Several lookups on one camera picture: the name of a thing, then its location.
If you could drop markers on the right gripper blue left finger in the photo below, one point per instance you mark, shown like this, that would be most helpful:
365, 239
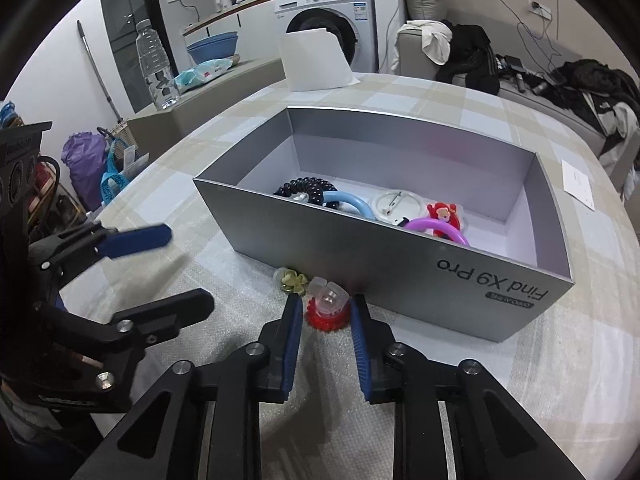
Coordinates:
281, 337

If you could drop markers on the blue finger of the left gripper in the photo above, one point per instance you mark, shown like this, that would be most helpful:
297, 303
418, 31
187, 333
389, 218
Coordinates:
161, 320
126, 243

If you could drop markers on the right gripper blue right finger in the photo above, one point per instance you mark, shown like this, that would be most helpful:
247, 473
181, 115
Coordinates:
378, 381

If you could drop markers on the round white pin badge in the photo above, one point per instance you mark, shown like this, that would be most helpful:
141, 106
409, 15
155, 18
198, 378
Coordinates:
397, 206

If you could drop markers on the black clothes on sofa arm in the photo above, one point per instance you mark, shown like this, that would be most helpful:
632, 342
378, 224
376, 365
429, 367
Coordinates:
471, 55

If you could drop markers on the white cloth on sofa arm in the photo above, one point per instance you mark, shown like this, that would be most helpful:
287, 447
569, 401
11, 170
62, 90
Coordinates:
435, 38

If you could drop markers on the cream flower hair clip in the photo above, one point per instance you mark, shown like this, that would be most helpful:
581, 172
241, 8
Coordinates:
291, 281

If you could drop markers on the blue plastic bag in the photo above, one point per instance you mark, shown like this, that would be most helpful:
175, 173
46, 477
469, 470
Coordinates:
112, 181

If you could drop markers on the purple bag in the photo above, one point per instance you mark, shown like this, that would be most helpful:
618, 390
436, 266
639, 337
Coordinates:
84, 154

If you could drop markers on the grey side bench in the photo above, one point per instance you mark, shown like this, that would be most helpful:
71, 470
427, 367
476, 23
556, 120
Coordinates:
156, 131

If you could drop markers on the grey Find X9 Pro box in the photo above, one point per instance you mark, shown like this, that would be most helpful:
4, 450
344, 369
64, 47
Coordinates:
266, 194

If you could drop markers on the red cartoon figure charm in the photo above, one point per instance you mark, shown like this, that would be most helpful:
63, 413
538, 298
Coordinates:
443, 212

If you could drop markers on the wet wipes pack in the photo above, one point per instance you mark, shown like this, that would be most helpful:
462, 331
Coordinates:
202, 74

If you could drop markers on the clear plastic water bottle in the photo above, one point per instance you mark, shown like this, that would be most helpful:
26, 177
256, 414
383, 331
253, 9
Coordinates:
155, 66

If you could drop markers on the blue plastic basin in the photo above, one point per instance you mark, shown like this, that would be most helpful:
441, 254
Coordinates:
213, 47

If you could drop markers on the white paper card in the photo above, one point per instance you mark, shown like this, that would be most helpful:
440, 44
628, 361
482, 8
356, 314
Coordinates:
577, 184

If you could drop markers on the white paper cup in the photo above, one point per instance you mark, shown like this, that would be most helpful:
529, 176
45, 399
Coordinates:
313, 60

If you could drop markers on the grey sofa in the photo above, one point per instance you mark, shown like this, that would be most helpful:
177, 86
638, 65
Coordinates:
528, 49

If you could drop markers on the white washing machine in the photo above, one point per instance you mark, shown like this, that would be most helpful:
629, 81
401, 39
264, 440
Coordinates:
352, 22

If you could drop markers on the black jacket pile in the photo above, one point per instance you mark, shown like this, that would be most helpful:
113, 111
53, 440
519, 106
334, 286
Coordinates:
606, 99

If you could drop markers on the purple ring bangle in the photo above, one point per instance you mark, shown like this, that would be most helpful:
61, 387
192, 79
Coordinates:
426, 223

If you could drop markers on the light blue ring bangle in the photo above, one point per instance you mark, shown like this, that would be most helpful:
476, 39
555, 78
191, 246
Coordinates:
342, 197

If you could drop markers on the wall power socket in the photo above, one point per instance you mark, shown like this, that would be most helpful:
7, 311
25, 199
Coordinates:
539, 9

